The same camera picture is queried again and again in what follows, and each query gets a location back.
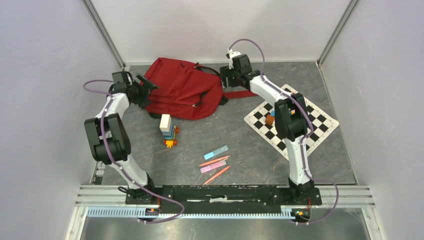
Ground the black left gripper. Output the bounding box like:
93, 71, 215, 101
128, 74, 160, 109

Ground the red student backpack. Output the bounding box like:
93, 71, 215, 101
144, 57, 255, 120

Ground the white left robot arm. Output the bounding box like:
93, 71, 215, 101
84, 71, 158, 204

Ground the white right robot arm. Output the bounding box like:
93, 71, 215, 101
220, 50, 315, 204

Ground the colourful block tower toy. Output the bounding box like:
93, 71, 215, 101
159, 114, 180, 148

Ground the colourful block pile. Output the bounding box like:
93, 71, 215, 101
265, 109, 296, 126

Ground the blue highlighter pen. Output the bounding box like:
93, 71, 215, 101
203, 145, 229, 160

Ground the orange pen upper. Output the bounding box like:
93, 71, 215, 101
199, 155, 230, 167

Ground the orange pen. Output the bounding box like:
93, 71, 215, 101
199, 155, 230, 167
203, 165, 231, 186

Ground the pink highlighter pen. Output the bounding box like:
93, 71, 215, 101
200, 160, 227, 174

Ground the orange pen lower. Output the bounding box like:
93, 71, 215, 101
203, 165, 231, 186

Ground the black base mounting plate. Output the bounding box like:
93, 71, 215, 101
118, 185, 323, 214

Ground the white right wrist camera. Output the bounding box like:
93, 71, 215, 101
226, 49, 241, 69

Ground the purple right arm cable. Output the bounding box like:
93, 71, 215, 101
228, 38, 340, 225

